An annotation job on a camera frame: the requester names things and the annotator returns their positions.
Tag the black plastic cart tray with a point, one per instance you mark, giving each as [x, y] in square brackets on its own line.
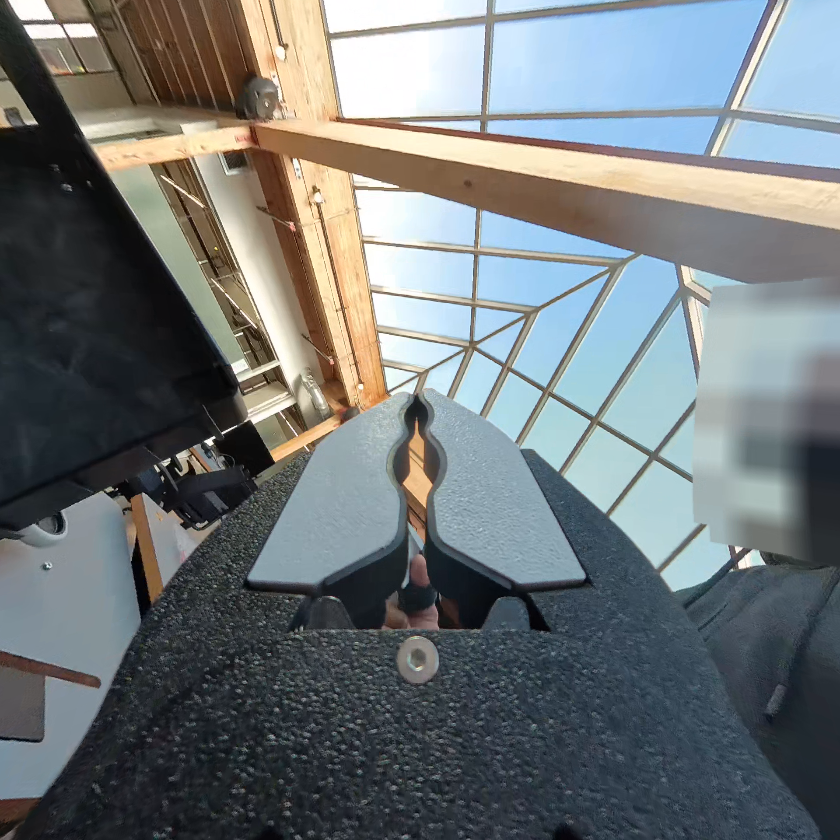
[98, 315]

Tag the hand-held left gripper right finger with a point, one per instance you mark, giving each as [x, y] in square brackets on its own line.
[505, 512]

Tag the silver flexible duct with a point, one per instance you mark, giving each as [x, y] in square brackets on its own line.
[313, 394]

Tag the frosted glass partition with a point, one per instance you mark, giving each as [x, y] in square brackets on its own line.
[164, 262]

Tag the wall air vent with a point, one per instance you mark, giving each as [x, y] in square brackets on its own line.
[235, 162]

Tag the glass skylight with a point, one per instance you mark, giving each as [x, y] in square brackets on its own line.
[590, 65]

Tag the round grey ceiling fixture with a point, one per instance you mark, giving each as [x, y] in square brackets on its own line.
[259, 98]

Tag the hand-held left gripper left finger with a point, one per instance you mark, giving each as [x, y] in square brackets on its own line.
[334, 505]

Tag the person's left hand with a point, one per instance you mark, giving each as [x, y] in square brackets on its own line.
[418, 571]

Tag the black-framed window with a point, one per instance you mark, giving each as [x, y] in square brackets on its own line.
[65, 39]

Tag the wooden ceiling beam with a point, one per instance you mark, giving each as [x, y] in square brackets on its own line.
[525, 190]
[315, 229]

